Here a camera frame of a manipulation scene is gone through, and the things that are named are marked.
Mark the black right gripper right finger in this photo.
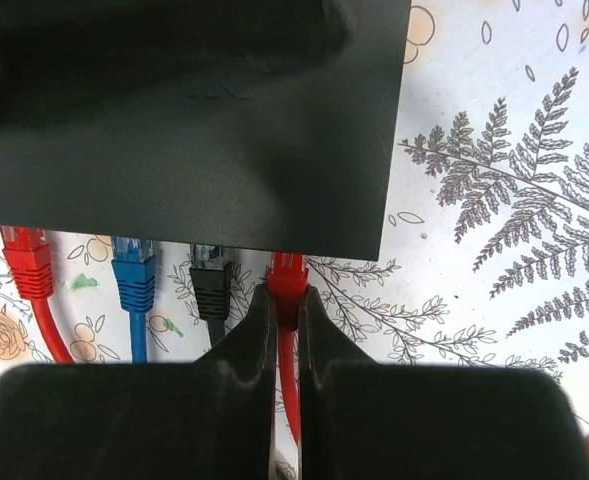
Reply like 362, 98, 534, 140
299, 288, 589, 479

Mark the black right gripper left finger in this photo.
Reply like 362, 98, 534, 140
0, 286, 276, 479

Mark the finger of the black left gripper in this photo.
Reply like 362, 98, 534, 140
0, 1, 355, 130

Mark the black ethernet cable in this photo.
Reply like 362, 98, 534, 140
187, 243, 234, 347

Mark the red ethernet cable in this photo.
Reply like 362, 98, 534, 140
0, 225, 75, 365
265, 251, 589, 466

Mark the blue ethernet cable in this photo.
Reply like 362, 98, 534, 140
109, 236, 157, 364

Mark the black network switch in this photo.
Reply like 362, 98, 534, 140
0, 1, 411, 260

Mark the floral patterned table mat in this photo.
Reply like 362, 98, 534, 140
0, 1, 589, 434

